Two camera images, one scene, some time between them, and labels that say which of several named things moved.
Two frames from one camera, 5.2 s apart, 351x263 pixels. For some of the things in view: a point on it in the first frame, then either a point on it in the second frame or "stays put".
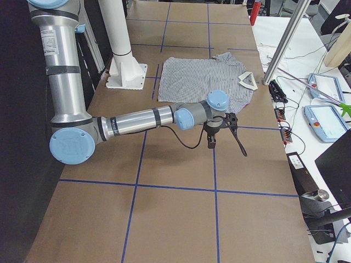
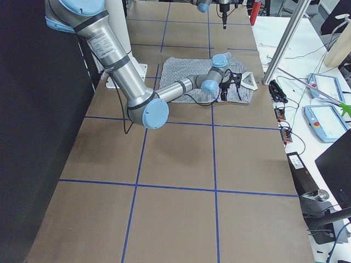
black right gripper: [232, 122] -> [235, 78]
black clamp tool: [276, 93] stays put
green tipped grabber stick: [345, 107] stays put
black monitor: [335, 165] stays put
